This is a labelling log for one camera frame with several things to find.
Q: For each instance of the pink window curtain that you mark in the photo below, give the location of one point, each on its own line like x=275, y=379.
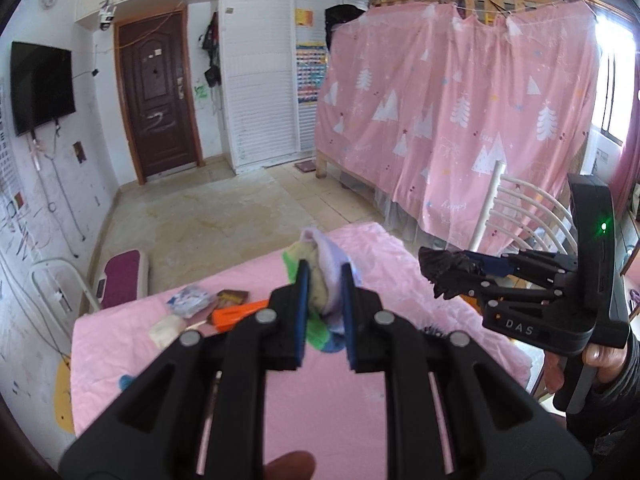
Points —
x=627, y=185

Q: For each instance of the orange plastic piece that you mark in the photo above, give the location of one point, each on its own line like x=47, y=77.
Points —
x=235, y=316

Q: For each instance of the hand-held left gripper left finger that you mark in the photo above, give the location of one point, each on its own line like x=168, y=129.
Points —
x=301, y=310

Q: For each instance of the black wrapper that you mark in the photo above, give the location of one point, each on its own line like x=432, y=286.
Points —
x=445, y=270

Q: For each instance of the pink tree-print curtain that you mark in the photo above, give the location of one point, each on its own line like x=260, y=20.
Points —
x=450, y=110

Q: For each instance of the white louvered wardrobe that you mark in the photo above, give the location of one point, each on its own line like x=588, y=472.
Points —
x=260, y=85

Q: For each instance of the hanging black bags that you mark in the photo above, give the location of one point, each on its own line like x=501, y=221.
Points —
x=212, y=55

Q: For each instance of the white mosquito net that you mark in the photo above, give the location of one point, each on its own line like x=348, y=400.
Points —
x=400, y=220

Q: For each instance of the person's left hand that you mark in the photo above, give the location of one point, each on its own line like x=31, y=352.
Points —
x=290, y=466

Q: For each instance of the white metal chair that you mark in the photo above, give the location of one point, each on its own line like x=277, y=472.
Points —
x=530, y=210

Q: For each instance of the purple bathroom scale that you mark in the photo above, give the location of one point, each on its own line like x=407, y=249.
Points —
x=122, y=277

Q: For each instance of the yellow poster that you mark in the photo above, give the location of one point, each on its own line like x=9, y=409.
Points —
x=304, y=17

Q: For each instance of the small brown floor scale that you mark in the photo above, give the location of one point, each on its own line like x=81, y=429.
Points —
x=304, y=166

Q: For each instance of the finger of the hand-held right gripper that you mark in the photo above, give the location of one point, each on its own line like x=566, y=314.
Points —
x=495, y=263
x=520, y=292

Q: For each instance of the brown wall switch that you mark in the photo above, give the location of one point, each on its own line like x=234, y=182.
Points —
x=79, y=152

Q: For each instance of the colourful chart poster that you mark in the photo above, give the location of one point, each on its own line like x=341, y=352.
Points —
x=310, y=75

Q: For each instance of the brown snack packet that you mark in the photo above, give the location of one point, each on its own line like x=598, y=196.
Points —
x=232, y=299

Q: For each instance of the small teal item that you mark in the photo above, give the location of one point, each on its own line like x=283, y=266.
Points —
x=126, y=382

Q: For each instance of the dark brown door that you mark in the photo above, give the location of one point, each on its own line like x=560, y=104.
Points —
x=157, y=95

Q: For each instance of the window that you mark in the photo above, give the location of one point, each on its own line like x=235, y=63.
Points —
x=612, y=85

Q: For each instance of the white metal rack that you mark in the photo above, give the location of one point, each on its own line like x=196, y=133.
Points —
x=82, y=285

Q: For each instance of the crumpled white plastic wrapper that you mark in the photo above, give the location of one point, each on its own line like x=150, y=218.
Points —
x=190, y=301

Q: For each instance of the black wall television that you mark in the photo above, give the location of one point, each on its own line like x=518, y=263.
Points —
x=42, y=87

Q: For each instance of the white security camera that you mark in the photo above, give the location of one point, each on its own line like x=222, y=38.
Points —
x=107, y=17

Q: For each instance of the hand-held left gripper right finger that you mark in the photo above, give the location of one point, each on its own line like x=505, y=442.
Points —
x=348, y=310

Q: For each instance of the colourful cloth bundle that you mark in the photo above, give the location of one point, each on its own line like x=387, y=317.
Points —
x=325, y=280

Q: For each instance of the cream round pastry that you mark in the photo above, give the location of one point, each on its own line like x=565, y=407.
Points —
x=167, y=331

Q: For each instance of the person's right hand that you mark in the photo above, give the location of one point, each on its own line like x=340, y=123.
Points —
x=605, y=362

